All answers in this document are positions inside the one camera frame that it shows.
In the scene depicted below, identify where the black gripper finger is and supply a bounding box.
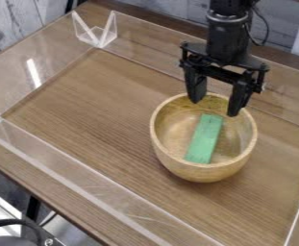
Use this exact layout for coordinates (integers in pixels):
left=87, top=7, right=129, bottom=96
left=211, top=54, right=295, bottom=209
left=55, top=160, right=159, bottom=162
left=227, top=81, right=251, bottom=117
left=183, top=66, right=207, bottom=104

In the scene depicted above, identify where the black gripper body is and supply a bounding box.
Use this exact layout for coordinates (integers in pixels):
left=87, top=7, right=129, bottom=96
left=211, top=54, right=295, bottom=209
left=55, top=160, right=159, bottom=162
left=180, top=41, right=270, bottom=93

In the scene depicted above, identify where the green rectangular block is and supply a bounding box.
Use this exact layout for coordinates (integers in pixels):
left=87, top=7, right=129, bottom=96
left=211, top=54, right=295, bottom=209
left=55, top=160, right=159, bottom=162
left=183, top=114, right=223, bottom=164

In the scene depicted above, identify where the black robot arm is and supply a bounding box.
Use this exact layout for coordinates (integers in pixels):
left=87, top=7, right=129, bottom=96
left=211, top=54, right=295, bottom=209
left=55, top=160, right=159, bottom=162
left=180, top=0, right=270, bottom=117

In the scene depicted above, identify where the wooden brown bowl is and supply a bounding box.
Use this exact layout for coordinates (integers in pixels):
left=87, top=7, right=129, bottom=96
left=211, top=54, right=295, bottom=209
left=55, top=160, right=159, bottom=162
left=149, top=93, right=258, bottom=183

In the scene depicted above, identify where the black table leg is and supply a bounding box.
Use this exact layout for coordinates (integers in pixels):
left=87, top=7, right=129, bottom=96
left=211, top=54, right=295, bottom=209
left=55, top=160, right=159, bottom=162
left=25, top=196, right=41, bottom=221

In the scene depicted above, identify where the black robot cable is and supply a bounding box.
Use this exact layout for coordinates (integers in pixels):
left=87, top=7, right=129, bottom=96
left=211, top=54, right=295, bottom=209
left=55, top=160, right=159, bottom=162
left=246, top=4, right=271, bottom=47

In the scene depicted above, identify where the clear acrylic corner bracket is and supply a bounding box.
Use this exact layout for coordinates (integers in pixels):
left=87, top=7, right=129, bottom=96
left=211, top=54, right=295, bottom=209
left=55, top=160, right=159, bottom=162
left=71, top=11, right=117, bottom=49

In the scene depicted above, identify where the clear acrylic barrier wall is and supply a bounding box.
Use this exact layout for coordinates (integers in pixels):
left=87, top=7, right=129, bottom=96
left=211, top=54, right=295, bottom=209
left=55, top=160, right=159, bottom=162
left=0, top=3, right=299, bottom=246

